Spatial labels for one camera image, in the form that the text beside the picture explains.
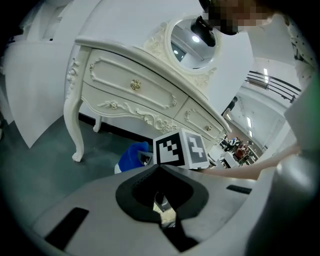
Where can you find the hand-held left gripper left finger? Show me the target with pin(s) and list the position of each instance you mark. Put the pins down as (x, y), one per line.
(100, 207)

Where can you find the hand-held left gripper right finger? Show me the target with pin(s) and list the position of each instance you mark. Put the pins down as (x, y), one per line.
(220, 197)

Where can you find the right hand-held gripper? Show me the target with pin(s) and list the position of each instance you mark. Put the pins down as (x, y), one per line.
(170, 150)

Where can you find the blue cloth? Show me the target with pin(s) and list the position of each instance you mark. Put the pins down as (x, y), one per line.
(131, 157)

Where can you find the person's right forearm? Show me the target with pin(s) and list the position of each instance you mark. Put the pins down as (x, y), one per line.
(250, 167)

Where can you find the white carved dressing table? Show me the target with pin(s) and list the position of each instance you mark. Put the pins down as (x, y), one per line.
(117, 75)

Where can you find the black railing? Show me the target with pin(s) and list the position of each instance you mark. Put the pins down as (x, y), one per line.
(275, 83)

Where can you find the person's head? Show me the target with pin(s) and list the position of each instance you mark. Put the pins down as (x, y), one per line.
(232, 15)

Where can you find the person's polka dot shirt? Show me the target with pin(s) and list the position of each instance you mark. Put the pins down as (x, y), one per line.
(300, 42)

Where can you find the oval mirror white frame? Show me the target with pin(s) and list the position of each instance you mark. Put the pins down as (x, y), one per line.
(192, 52)

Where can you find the black head camera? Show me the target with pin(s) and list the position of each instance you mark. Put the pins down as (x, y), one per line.
(203, 31)

